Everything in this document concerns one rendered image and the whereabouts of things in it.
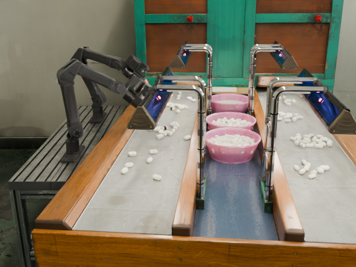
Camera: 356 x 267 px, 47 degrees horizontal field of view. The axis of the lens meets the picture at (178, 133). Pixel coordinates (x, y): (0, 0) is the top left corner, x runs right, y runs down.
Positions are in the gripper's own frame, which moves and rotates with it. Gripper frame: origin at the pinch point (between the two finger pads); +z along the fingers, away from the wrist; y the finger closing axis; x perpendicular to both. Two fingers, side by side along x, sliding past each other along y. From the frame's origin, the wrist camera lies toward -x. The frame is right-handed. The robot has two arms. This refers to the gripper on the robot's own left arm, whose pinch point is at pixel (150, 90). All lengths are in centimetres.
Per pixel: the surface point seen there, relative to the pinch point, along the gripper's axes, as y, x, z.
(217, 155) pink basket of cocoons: -63, -16, 41
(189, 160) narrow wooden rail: -82, -12, 29
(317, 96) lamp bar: -101, -65, 41
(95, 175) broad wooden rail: -99, 10, 3
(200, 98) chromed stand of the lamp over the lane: -105, -40, 12
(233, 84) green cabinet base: 49, -28, 42
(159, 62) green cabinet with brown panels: 50, -5, -7
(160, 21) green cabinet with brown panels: 49, -27, -24
